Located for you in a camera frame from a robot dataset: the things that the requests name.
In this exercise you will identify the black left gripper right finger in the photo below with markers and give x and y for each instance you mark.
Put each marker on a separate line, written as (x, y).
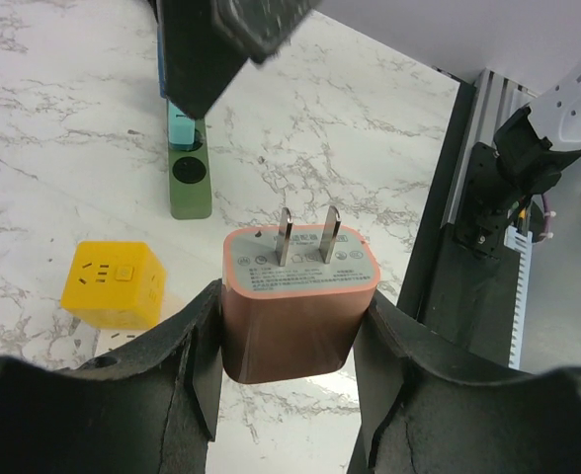
(429, 406)

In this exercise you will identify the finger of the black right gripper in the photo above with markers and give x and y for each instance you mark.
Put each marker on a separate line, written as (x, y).
(259, 28)
(199, 60)

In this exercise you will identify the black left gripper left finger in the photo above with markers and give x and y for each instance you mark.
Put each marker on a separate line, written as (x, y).
(148, 406)

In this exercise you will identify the teal USB plug adapter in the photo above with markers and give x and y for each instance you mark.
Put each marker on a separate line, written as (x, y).
(180, 128)

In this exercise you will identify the yellow plug adapter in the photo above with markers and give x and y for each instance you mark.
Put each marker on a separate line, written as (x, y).
(115, 285)

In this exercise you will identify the pink plug adapter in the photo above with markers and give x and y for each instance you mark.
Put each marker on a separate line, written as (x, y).
(293, 298)

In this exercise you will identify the blue cube socket adapter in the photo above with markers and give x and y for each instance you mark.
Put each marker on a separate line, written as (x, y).
(160, 63)

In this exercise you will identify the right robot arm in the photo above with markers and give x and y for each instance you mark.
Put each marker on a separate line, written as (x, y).
(544, 37)

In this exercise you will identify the green power strip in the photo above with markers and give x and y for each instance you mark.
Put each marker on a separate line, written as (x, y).
(189, 179)

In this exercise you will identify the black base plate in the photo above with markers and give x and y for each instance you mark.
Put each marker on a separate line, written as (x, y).
(464, 296)

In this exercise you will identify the white slotted cable duct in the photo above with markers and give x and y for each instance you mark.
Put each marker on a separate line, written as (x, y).
(523, 245)

